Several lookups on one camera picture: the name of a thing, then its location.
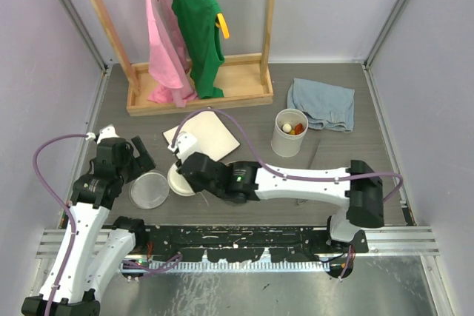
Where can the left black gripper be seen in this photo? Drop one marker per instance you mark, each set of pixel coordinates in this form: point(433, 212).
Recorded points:
point(143, 162)

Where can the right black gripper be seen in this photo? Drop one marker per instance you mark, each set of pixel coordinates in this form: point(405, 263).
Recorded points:
point(197, 188)

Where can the white lid with leather strap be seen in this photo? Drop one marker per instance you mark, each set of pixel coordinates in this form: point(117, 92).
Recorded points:
point(178, 183)

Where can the white square plate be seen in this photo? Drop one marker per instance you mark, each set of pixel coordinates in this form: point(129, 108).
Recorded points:
point(205, 133)

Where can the tall metal container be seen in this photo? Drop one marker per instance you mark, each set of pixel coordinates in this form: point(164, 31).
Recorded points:
point(284, 144)

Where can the metal tongs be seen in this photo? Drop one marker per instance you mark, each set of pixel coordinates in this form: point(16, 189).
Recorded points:
point(310, 165)

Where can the orange salmon slice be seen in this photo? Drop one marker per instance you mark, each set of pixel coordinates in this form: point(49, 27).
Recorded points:
point(299, 129)

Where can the blue denim cloth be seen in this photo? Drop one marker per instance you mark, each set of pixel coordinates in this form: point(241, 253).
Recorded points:
point(327, 107)

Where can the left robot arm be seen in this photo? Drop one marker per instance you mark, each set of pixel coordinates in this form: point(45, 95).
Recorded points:
point(79, 276)

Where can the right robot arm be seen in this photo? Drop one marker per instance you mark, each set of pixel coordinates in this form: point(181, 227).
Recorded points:
point(356, 190)

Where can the pink shirt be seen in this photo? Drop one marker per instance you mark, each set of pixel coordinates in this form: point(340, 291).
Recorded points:
point(168, 64)

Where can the black white sushi roll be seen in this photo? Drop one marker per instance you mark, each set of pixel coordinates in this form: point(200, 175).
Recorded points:
point(286, 128)

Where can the wooden clothes rack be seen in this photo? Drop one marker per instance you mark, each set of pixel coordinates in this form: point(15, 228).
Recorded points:
point(245, 79)

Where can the green shirt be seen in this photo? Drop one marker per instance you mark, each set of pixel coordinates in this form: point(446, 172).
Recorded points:
point(197, 22)

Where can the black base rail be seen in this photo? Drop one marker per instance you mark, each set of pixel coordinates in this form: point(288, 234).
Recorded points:
point(239, 243)

